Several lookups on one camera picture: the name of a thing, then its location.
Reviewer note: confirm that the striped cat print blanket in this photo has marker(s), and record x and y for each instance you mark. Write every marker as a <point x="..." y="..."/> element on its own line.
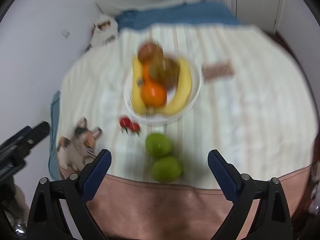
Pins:
<point x="225" y="120"/>

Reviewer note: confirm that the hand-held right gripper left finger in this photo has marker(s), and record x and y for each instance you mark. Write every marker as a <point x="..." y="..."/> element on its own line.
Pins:
<point x="96" y="177"/>

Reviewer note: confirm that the white wall switch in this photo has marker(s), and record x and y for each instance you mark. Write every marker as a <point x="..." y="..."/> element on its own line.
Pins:
<point x="66" y="33"/>

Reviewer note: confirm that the brown fabric label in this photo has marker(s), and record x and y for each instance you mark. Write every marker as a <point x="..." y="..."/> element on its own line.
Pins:
<point x="218" y="70"/>

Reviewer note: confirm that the green apple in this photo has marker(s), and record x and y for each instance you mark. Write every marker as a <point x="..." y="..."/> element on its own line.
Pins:
<point x="158" y="145"/>
<point x="167" y="169"/>

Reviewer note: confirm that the red cherry tomato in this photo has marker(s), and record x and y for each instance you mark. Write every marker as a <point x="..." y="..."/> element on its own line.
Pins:
<point x="124" y="122"/>
<point x="135" y="127"/>

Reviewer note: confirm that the blue bed cover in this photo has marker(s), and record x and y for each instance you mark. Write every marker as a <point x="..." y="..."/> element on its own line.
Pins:
<point x="180" y="13"/>

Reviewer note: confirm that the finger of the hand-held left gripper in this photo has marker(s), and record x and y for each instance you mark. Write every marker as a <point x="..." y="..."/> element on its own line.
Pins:
<point x="15" y="137"/>
<point x="37" y="132"/>

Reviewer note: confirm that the white plate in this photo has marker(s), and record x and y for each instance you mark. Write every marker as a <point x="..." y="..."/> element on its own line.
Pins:
<point x="195" y="87"/>

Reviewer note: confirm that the bear print pillow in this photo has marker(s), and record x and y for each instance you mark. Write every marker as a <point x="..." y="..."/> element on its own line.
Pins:
<point x="105" y="30"/>

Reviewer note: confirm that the yellow banana with sticker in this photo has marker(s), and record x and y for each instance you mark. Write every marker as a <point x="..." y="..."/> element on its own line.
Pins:
<point x="137" y="92"/>

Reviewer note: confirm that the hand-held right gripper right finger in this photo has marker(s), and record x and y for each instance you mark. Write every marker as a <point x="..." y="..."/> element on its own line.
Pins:
<point x="222" y="177"/>

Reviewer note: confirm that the teal pillow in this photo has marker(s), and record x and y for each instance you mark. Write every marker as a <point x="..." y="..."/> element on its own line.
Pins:
<point x="54" y="135"/>

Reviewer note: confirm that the white door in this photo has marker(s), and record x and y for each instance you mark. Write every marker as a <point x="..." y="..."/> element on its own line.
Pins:
<point x="255" y="2"/>

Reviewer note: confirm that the reddish brown apple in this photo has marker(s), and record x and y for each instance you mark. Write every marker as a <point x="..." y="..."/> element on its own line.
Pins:
<point x="166" y="73"/>
<point x="150" y="52"/>

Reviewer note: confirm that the orange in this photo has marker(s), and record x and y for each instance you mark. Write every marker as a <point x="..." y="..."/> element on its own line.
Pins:
<point x="146" y="73"/>
<point x="153" y="94"/>

